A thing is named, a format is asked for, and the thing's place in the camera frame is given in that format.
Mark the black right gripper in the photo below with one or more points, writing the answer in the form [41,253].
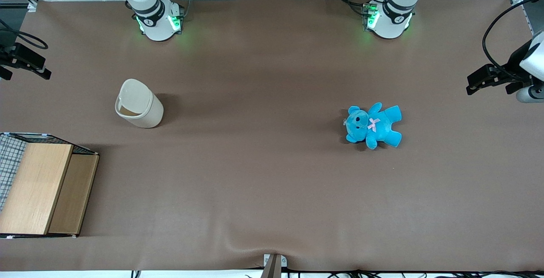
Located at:
[9,55]

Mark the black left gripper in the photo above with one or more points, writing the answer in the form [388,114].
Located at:
[511,72]

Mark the cream lidded trash can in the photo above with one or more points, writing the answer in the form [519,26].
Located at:
[146,114]

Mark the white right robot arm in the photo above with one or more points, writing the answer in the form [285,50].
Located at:
[157,27]

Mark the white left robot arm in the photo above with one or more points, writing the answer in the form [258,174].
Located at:
[391,23]

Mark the blue teddy bear plush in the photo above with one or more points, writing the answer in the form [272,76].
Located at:
[376,125]

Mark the wooden shelf box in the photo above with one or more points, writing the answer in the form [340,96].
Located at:
[38,188]

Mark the brown table cloth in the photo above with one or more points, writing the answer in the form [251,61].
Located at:
[272,176]

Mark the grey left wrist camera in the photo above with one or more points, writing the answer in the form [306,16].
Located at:
[531,94]

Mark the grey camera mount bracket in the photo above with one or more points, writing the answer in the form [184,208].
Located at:
[274,265]

